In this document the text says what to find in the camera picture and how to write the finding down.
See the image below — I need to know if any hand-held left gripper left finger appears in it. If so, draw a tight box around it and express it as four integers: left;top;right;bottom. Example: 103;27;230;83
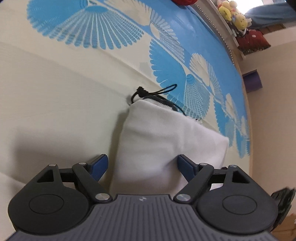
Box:
36;153;112;204

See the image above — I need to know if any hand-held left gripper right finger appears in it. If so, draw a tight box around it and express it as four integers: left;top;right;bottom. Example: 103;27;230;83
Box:
173;154;251;204

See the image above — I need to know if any white striped hooded top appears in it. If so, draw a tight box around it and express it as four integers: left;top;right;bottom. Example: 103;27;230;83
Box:
110;85;230;195

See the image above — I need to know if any blue patterned bed mat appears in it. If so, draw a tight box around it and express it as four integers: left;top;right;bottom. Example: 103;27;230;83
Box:
0;0;253;241

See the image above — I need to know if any purple box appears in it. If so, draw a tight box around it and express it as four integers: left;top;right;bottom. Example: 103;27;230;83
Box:
243;72;263;93

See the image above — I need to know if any dark red cushion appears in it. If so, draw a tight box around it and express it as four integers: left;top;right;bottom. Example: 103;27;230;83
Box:
237;29;271;53

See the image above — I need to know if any yellow round plush toy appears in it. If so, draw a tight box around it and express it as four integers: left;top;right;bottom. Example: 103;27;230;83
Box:
232;13;248;30

